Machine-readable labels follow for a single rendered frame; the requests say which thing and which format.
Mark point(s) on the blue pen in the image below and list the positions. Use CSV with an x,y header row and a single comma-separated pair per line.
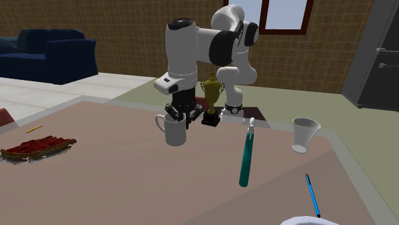
x,y
312,196

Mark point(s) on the white flared cup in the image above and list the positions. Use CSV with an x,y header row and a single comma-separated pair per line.
x,y
303,134

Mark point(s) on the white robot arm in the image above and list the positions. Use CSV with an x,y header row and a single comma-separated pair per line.
x,y
180,53

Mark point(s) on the teal spray bottle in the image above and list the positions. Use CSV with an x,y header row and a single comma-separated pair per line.
x,y
247,155

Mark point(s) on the window with dark red frame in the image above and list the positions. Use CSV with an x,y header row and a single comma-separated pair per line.
x,y
285,15

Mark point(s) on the white mug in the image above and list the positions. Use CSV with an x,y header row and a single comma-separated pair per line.
x,y
175,134

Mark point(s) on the white bowl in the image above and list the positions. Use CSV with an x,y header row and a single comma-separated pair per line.
x,y
307,221

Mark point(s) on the dark blue sofa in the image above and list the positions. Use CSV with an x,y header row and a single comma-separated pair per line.
x,y
59,53

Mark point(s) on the red tart slice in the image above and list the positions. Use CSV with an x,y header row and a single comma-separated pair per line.
x,y
37,146

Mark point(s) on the yellow pencil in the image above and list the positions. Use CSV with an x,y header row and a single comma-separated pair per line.
x,y
34,129

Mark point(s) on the dark grey refrigerator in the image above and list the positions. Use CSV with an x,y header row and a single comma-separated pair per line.
x,y
377,62

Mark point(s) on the red chair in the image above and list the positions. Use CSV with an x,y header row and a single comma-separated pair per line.
x,y
202,104
5,117

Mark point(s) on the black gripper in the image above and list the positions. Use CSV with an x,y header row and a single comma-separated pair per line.
x,y
184,98

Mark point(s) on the gold trophy on black base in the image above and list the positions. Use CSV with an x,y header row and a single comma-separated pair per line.
x,y
212,90

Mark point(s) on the dark robot stand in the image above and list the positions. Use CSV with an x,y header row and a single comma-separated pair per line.
x,y
256,112

